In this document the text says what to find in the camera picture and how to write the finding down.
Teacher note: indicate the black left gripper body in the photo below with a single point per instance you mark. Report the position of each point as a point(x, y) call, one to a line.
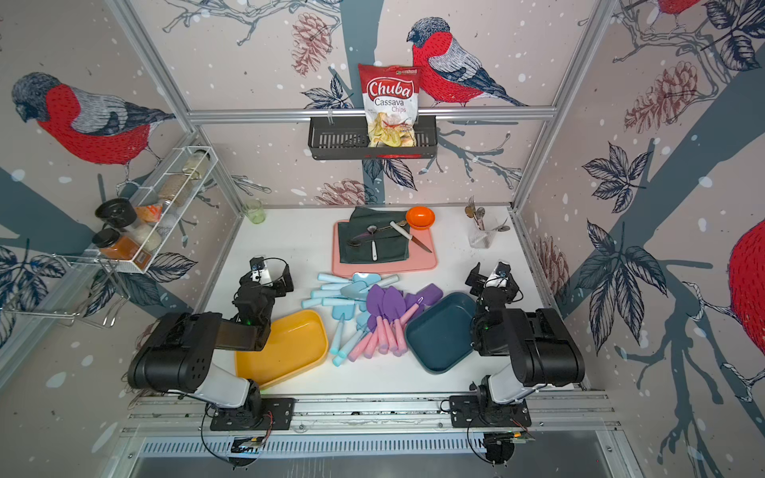
point(276, 291)

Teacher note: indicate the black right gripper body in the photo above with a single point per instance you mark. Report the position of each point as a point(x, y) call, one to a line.
point(478, 288)

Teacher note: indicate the purple shovel pink handle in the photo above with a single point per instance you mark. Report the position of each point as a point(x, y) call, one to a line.
point(394, 308)
point(379, 337)
point(417, 303)
point(369, 334)

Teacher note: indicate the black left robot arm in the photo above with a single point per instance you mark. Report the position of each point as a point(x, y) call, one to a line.
point(176, 358)

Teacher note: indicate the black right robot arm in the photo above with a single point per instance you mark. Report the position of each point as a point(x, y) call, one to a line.
point(540, 349)

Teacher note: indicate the teal storage box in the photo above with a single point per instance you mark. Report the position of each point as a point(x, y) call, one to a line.
point(440, 338)

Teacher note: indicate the yellow plastic tray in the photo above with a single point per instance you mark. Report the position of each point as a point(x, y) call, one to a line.
point(297, 343)

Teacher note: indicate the clear cup with utensils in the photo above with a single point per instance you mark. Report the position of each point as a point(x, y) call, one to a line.
point(481, 236)

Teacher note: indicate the pink cutting board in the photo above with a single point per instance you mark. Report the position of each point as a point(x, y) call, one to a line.
point(418, 261)

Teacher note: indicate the small green glass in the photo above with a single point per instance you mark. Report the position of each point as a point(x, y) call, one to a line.
point(254, 211)

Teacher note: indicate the orange bowl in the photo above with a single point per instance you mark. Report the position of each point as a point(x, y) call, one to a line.
point(420, 217)

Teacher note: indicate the dark metal spoon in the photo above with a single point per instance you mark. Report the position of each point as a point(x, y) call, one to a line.
point(383, 233)

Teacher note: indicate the dark green cloth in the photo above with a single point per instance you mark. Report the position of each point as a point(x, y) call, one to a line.
point(389, 251)

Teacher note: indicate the orange spice jar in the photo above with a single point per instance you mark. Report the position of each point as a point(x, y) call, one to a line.
point(114, 245)

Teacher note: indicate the black lid spice jar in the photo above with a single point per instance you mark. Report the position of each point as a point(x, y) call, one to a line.
point(117, 212)

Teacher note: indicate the Chuba cassava chips bag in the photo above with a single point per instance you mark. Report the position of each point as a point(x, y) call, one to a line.
point(390, 96)

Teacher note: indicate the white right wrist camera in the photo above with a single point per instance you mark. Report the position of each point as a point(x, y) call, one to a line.
point(499, 277)

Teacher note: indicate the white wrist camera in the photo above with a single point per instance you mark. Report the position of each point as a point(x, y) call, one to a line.
point(499, 277)
point(259, 271)

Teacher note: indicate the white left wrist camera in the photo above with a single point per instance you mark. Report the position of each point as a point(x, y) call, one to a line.
point(259, 271)

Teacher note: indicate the white handled knife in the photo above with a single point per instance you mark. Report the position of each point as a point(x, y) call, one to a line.
point(410, 237)

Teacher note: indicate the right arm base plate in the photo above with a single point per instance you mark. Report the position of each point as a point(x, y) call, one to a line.
point(467, 411)

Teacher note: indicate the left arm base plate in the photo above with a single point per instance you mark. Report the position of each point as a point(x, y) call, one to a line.
point(265, 414)

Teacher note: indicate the light blue shovel white handle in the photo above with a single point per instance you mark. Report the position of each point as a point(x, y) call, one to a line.
point(360, 290)

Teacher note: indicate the white handled small spoon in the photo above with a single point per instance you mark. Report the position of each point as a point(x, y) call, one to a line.
point(372, 230)

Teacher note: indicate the white wire spice rack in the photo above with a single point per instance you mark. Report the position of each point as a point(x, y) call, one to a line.
point(180, 180)

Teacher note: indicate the black wire basket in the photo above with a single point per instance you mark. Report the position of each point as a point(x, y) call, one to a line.
point(346, 139)

